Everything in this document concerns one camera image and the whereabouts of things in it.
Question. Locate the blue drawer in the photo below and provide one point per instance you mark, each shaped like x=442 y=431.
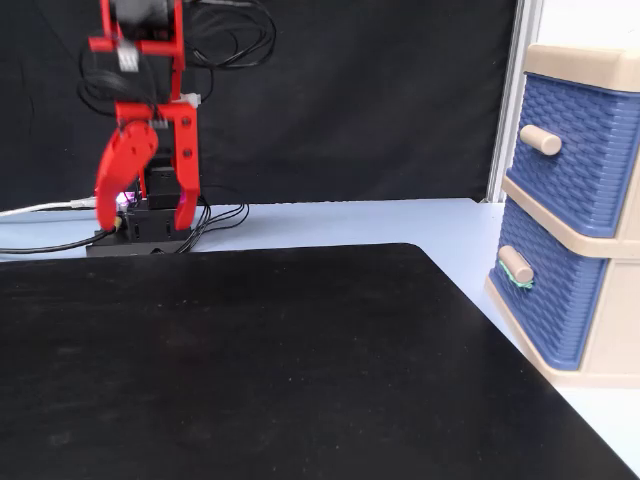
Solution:
x=555 y=305

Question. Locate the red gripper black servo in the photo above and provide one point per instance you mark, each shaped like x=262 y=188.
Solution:
x=170 y=112

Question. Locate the beige plastic drawer cabinet frame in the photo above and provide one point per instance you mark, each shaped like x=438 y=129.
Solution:
x=620 y=310

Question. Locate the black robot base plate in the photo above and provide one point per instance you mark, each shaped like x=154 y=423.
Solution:
x=125 y=249

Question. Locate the pink lit controller board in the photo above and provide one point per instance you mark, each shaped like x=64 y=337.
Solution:
x=125 y=202

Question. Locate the black rectangular table mat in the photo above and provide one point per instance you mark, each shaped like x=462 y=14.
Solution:
x=250 y=375

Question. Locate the green rubber band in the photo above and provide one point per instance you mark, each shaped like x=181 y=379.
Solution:
x=506 y=272

